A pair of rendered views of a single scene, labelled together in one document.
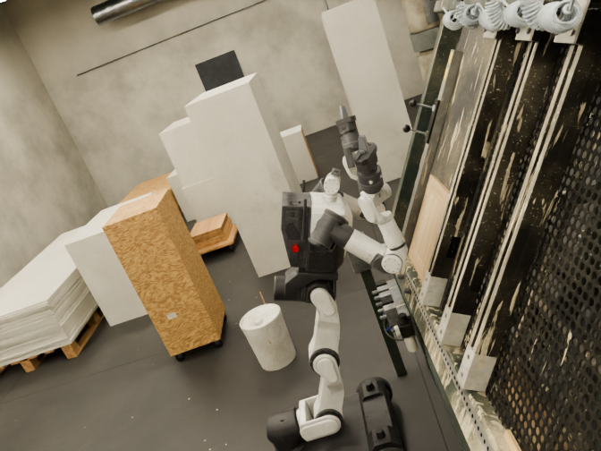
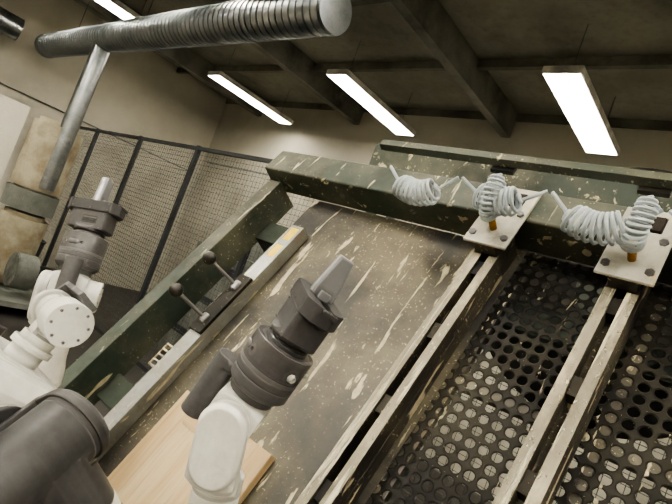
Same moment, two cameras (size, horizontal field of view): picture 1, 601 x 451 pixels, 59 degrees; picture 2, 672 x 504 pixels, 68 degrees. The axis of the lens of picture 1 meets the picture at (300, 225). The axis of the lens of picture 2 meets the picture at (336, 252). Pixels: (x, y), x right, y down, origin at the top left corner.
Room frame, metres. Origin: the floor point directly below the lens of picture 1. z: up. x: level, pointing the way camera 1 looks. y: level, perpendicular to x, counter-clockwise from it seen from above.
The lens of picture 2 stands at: (1.43, 0.25, 1.61)
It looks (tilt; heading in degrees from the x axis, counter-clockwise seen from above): 3 degrees up; 304
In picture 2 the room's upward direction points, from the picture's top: 20 degrees clockwise
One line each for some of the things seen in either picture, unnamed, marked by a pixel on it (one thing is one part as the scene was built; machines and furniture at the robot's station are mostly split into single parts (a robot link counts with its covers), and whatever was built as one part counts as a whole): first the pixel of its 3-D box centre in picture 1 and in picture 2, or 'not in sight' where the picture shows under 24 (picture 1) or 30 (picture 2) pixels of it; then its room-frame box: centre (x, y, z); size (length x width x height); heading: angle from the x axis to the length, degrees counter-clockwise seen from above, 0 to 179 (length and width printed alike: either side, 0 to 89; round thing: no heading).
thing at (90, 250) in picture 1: (132, 256); not in sight; (5.44, 1.78, 0.48); 1.00 x 0.64 x 0.95; 172
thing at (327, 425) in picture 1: (319, 415); not in sight; (2.21, 0.26, 0.28); 0.21 x 0.20 x 0.13; 84
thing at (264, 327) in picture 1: (266, 331); not in sight; (3.29, 0.49, 0.24); 0.32 x 0.30 x 0.47; 172
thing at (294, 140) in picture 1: (291, 157); not in sight; (7.58, -0.23, 0.36); 0.58 x 0.45 x 0.72; 82
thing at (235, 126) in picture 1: (258, 173); not in sight; (5.17, 0.20, 0.88); 0.90 x 0.60 x 1.75; 172
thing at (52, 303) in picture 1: (68, 284); not in sight; (5.87, 2.73, 0.31); 2.46 x 1.04 x 0.63; 172
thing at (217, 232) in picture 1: (215, 236); not in sight; (6.04, 0.99, 0.15); 0.61 x 0.51 x 0.31; 172
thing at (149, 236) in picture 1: (172, 276); not in sight; (3.96, 1.10, 0.63); 0.50 x 0.42 x 1.25; 176
